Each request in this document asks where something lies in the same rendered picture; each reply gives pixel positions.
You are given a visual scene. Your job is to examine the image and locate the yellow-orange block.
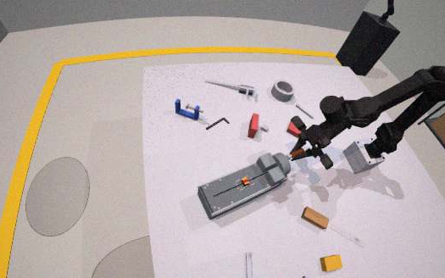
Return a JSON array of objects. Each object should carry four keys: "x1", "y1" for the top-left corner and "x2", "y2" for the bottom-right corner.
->
[{"x1": 320, "y1": 254, "x2": 343, "y2": 271}]

